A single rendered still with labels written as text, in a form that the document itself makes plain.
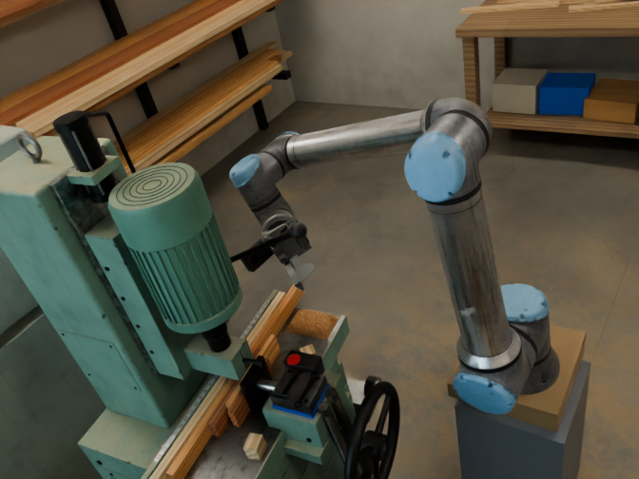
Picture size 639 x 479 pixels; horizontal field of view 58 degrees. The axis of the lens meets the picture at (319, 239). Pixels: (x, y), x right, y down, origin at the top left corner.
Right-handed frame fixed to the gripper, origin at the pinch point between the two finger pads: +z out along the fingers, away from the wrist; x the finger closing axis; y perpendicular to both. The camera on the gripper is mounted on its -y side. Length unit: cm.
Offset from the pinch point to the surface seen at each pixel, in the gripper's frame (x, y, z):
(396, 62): 41, 117, -326
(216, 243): -14.6, -6.8, 7.4
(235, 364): 12.9, -21.2, 1.7
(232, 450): 26.0, -31.3, 9.9
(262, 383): 21.0, -19.2, 1.4
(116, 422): 19, -63, -19
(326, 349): 29.2, -4.5, -10.0
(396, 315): 102, 14, -124
